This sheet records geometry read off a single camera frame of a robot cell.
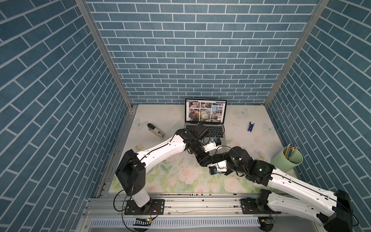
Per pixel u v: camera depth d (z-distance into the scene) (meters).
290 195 0.49
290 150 0.77
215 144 0.68
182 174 0.85
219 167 0.61
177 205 0.76
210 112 1.04
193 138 0.58
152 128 1.01
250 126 1.05
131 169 0.45
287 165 0.76
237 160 0.54
